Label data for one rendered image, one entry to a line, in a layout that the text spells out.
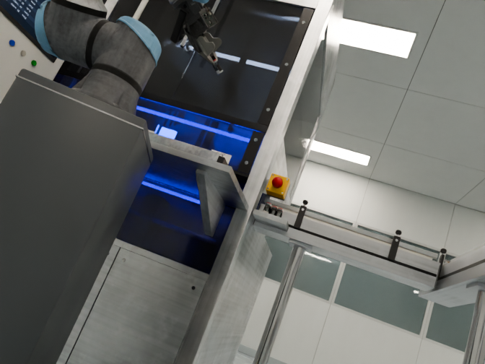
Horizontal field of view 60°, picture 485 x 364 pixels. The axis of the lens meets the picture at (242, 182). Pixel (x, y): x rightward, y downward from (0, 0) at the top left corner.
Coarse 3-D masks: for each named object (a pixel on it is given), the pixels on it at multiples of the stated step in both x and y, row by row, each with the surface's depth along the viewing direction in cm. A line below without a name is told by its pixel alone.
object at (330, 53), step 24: (288, 0) 183; (312, 0) 182; (336, 0) 188; (336, 24) 210; (336, 48) 238; (72, 72) 186; (144, 96) 177; (240, 120) 167; (312, 144) 266; (288, 192) 230
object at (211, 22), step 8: (184, 0) 127; (192, 0) 127; (176, 8) 131; (184, 8) 130; (192, 8) 128; (200, 8) 127; (208, 8) 131; (192, 16) 130; (200, 16) 127; (208, 16) 130; (184, 24) 131; (192, 24) 131; (200, 24) 129; (208, 24) 129; (192, 32) 131; (200, 32) 131
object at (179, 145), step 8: (152, 136) 127; (160, 136) 126; (168, 144) 125; (176, 144) 124; (184, 144) 124; (192, 152) 123; (200, 152) 122; (208, 152) 122; (216, 152) 122; (216, 160) 121
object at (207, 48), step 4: (200, 36) 132; (196, 40) 132; (200, 40) 132; (204, 40) 132; (200, 44) 133; (204, 44) 132; (208, 44) 132; (212, 44) 131; (204, 48) 133; (208, 48) 133; (212, 48) 132; (204, 52) 133; (208, 52) 133; (204, 56) 134; (208, 56) 134; (208, 60) 135; (212, 60) 136
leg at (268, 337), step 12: (300, 252) 160; (288, 264) 160; (300, 264) 161; (288, 276) 158; (288, 288) 157; (276, 300) 156; (288, 300) 157; (276, 312) 154; (276, 324) 153; (264, 336) 152; (264, 348) 151; (264, 360) 150
